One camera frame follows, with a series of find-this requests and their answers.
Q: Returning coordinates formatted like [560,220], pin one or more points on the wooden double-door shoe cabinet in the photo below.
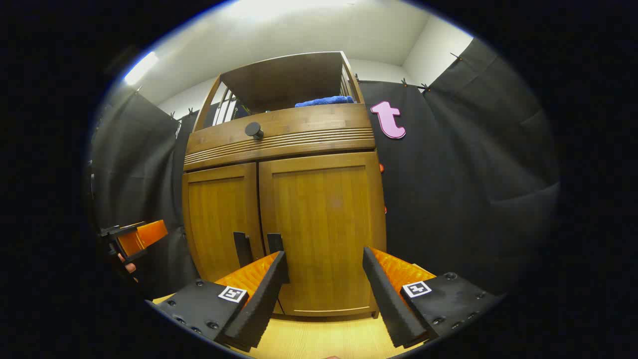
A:
[279,80]

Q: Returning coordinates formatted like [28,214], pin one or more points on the wooden grooved drawer front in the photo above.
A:
[309,124]

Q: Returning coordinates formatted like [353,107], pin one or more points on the long ceiling light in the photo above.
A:
[141,68]

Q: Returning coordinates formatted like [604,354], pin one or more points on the wooden cabinet door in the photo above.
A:
[324,209]
[214,214]

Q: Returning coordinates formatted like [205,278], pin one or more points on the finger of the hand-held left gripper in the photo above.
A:
[144,237]

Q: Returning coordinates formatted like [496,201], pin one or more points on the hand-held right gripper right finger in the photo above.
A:
[386,294]

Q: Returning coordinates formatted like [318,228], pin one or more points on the white book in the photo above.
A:
[230,107]

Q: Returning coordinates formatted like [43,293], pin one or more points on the black backdrop cloth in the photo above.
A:
[448,174]

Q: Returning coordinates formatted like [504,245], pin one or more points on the blue towel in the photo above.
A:
[324,101]

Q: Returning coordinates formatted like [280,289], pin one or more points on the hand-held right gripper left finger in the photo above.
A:
[266,294]

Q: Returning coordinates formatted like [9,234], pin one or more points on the black round drawer knob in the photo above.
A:
[253,129]

